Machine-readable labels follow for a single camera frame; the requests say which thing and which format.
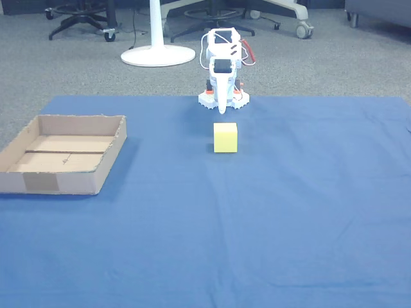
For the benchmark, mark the black ringed chair base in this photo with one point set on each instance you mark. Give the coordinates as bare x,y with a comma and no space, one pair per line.
210,17

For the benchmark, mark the blue cloth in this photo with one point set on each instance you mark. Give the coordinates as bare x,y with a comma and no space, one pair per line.
244,224

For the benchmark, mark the white pedestal stand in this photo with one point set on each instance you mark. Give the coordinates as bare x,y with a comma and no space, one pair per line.
157,54

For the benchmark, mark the yellow foam block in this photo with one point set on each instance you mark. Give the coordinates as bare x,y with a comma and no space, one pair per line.
225,139

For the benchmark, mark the black office chair base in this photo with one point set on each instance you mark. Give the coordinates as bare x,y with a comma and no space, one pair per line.
80,17

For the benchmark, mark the grey chair base with casters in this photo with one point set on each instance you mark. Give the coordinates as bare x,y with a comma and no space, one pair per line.
290,9

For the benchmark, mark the shallow cardboard box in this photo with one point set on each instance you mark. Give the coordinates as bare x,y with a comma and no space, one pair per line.
80,181

